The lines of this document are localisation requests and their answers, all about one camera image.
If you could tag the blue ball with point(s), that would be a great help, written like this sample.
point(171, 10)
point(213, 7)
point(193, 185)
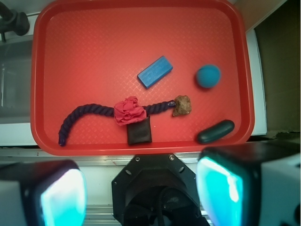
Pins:
point(208, 76)

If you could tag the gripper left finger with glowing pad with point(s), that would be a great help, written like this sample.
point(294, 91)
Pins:
point(47, 193)

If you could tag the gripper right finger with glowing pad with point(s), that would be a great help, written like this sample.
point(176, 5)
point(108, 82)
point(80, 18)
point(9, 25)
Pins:
point(253, 184)

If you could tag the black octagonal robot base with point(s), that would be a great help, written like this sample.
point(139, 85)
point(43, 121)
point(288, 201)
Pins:
point(156, 190)

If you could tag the dark green oval case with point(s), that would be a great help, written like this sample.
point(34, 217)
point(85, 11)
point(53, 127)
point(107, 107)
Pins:
point(215, 132)

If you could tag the crumpled red cloth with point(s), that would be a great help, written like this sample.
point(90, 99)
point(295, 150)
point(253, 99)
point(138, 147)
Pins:
point(129, 111)

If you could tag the black leather pouch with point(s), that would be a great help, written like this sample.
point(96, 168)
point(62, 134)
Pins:
point(139, 132)

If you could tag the brown rock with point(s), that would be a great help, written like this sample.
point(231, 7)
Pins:
point(182, 106)

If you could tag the blue rectangular block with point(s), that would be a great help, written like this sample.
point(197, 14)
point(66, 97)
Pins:
point(155, 72)

